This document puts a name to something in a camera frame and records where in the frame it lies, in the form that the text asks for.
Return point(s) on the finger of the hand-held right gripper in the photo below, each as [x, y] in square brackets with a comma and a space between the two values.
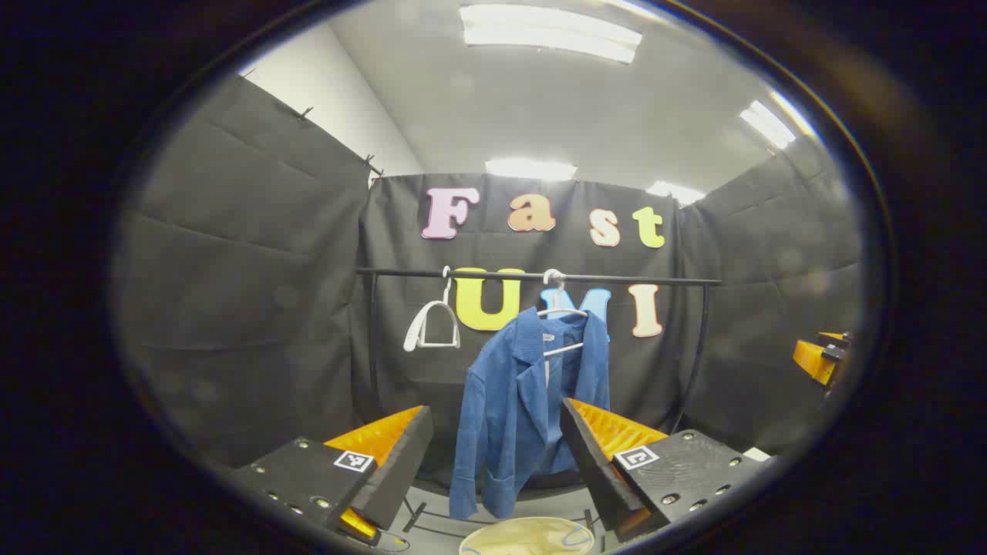
[813, 361]

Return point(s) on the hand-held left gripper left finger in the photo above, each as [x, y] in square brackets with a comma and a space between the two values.
[397, 470]

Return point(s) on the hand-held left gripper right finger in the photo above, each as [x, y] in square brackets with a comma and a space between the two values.
[594, 470]

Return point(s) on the beige round laundry hamper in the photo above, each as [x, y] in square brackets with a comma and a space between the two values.
[524, 538]

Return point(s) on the white plastic hanger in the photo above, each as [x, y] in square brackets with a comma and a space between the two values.
[557, 311]
[420, 327]

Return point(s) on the black metal garment rack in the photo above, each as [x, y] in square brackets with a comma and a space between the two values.
[509, 275]

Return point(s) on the black backdrop cloth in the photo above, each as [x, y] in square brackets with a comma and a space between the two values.
[254, 308]

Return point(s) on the ceiling light panel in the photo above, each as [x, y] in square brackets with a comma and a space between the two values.
[675, 192]
[767, 123]
[530, 168]
[551, 32]

